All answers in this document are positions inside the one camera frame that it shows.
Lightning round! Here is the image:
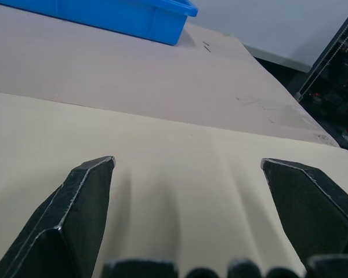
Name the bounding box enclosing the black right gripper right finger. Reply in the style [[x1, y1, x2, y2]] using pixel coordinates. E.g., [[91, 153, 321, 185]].
[[260, 158, 348, 278]]

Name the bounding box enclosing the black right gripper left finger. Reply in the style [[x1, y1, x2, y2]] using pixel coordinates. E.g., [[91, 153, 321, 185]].
[[0, 156, 116, 278]]

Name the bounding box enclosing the dark metal shelf rack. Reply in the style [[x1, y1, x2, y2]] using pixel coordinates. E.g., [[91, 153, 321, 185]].
[[289, 0, 348, 163]]

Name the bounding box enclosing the blue plastic bin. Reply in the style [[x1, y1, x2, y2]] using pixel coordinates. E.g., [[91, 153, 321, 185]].
[[0, 0, 199, 46]]

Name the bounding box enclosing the beaded blind cord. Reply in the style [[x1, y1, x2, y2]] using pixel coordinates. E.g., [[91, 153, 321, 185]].
[[296, 10, 348, 102]]

